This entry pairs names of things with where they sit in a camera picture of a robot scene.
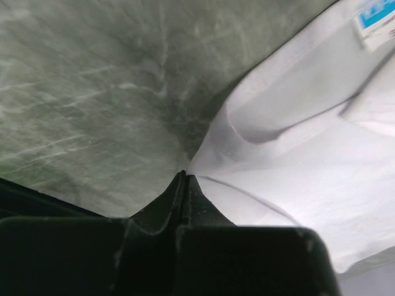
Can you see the white t-shirt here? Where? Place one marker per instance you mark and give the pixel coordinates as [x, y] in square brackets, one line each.
[307, 138]

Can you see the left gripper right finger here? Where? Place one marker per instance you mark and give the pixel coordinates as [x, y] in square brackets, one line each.
[217, 257]

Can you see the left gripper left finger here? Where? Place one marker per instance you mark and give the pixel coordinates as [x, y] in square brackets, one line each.
[94, 255]

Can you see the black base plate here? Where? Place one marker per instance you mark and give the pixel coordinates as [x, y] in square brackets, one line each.
[17, 200]

